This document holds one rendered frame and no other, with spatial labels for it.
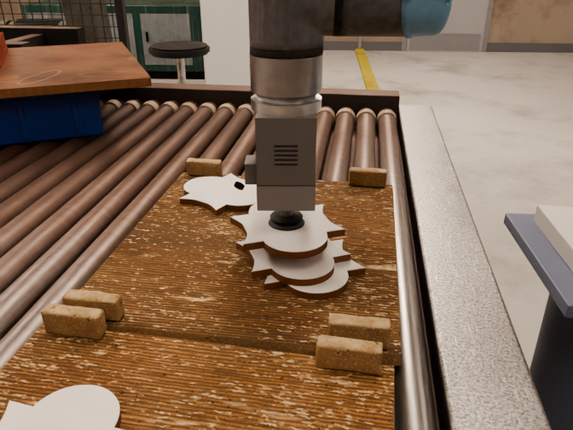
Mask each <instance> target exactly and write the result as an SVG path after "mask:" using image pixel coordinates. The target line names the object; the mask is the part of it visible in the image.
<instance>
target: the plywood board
mask: <svg viewBox="0 0 573 430"><path fill-rule="evenodd" d="M146 86H152V81H151V77H150V76H149V75H148V73H147V72H146V71H145V70H144V69H143V67H142V66H141V65H140V63H139V62H138V61H137V60H136V58H135V57H134V56H133V55H132V54H131V53H130V52H129V51H128V49H127V48H126V47H125V46H124V44H123V43H122V42H112V43H97V44H68V45H52V46H37V47H21V48H8V52H7V54H6V56H5V59H4V62H3V65H2V67H1V68H0V99H4V98H15V97H25V96H44V95H54V94H65V93H75V92H85V91H96V90H116V89H125V88H136V87H146Z"/></svg>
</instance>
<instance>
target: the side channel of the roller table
mask: <svg viewBox="0 0 573 430"><path fill-rule="evenodd" d="M252 95H254V93H253V92H252V91H251V86H250V85H225V84H173V83H152V86H146V87H136V88H125V89H116V90H101V94H100V95H99V97H100V98H103V99H104V100H106V102H108V101H109V100H112V99H115V98H119V99H121V100H123V101H124V102H127V101H129V100H133V99H138V100H140V101H141V102H142V103H144V102H147V101H151V100H157V101H159V102H160V103H161V105H162V104H163V103H165V102H168V101H176V102H178V103H179V104H180V106H181V105H182V104H183V103H184V102H189V101H192V102H196V103H197V104H198V105H199V106H200V105H202V104H203V103H206V102H214V103H215V104H216V105H217V107H218V108H219V107H220V106H221V105H222V104H224V103H226V102H231V103H233V104H234V105H235V106H236V108H237V109H238V108H239V106H241V105H243V104H245V103H251V97H252ZM319 95H321V107H324V106H329V107H330V108H332V109H333V111H334V113H335V117H336V114H337V112H338V111H339V109H340V108H343V107H349V108H351V109H352V110H353V111H354V113H355V116H356V115H357V114H358V112H359V111H360V110H361V109H362V108H371V109H372V110H373V112H374V113H375V115H376V125H377V116H378V114H379V111H380V110H382V109H384V108H389V109H391V110H392V111H393V112H394V113H395V114H396V119H398V109H399V100H400V96H399V91H398V90H357V89H330V88H322V91H321V92H320V93H319Z"/></svg>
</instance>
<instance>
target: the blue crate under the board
mask: <svg viewBox="0 0 573 430"><path fill-rule="evenodd" d="M100 94H101V91H100V90H96V91H85V92H75V93H65V94H54V95H44V96H25V97H15V98H4V99H0V146H3V145H10V144H18V143H26V142H41V141H49V140H57V139H65V138H73V137H87V136H95V135H102V134H104V127H103V122H102V116H101V105H100V100H99V95H100Z"/></svg>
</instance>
